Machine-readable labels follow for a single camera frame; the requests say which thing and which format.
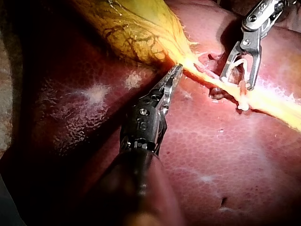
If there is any white clip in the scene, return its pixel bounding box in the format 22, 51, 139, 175
236, 80, 250, 112
231, 57, 250, 83

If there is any pale fatty tissue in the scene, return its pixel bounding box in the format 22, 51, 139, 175
255, 79, 301, 111

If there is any thin tube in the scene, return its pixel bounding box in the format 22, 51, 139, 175
181, 60, 301, 133
193, 61, 222, 80

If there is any right arm instrument jaw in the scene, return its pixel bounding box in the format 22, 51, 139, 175
245, 30, 267, 91
219, 30, 250, 81

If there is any left arm instrument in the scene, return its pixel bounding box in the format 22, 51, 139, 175
119, 89, 170, 156

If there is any gallbladder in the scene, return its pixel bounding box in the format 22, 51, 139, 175
71, 0, 200, 69

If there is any right arm instrument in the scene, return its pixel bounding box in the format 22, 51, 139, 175
241, 0, 292, 40

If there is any dark red liver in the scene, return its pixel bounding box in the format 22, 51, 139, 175
7, 0, 301, 226

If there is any left arm instrument jaw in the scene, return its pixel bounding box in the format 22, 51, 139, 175
162, 67, 183, 106
151, 64, 182, 95

